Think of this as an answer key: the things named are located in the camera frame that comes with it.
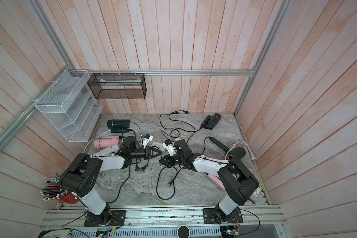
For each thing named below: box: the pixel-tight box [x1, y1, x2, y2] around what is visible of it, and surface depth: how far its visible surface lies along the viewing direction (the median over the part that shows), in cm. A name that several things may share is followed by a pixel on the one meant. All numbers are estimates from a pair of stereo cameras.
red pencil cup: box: [39, 172, 80, 205], surface depth 70 cm
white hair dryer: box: [91, 143, 125, 162], surface depth 95 cm
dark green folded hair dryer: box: [107, 119, 130, 134], surface depth 109 cm
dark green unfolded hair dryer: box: [208, 136, 246, 159], surface depth 99 cm
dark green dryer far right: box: [199, 113, 222, 130], surface depth 113 cm
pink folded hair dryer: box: [93, 135, 120, 150], surface depth 98 cm
